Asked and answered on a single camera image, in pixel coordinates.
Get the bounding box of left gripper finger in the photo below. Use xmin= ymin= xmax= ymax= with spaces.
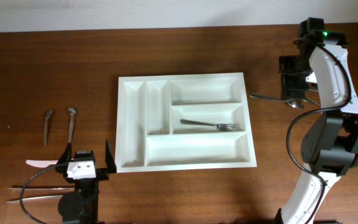
xmin=105 ymin=140 xmax=117 ymax=173
xmin=57 ymin=142 xmax=71 ymax=164

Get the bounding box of steel fork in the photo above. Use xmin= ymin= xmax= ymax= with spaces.
xmin=304 ymin=88 xmax=319 ymax=106
xmin=180 ymin=119 xmax=237 ymax=131

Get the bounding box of steel spoon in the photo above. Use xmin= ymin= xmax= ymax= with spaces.
xmin=249 ymin=93 xmax=304 ymax=110

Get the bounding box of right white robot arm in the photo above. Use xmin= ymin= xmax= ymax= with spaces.
xmin=275 ymin=17 xmax=358 ymax=223

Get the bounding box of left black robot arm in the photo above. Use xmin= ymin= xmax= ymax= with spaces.
xmin=55 ymin=142 xmax=117 ymax=224

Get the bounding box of white plastic knife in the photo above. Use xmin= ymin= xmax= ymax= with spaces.
xmin=25 ymin=160 xmax=58 ymax=168

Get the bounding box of small steel teaspoon right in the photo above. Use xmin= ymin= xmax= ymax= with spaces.
xmin=67 ymin=107 xmax=77 ymax=143

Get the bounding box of small steel teaspoon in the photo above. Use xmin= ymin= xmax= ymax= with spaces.
xmin=44 ymin=109 xmax=53 ymax=146
xmin=67 ymin=107 xmax=77 ymax=143

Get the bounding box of small steel teaspoon left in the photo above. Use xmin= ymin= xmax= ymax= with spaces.
xmin=44 ymin=109 xmax=53 ymax=146

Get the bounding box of white plastic cutlery tray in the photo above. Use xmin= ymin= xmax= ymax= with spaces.
xmin=116 ymin=73 xmax=257 ymax=173

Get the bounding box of steel fork in tray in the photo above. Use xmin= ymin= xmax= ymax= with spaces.
xmin=180 ymin=119 xmax=237 ymax=131

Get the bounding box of left black cable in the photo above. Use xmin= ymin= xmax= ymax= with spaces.
xmin=19 ymin=163 xmax=68 ymax=224

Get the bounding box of black cable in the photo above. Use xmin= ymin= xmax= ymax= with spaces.
xmin=285 ymin=43 xmax=353 ymax=224
xmin=19 ymin=163 xmax=68 ymax=224

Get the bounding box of right black cable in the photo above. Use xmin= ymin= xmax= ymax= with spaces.
xmin=285 ymin=43 xmax=353 ymax=224

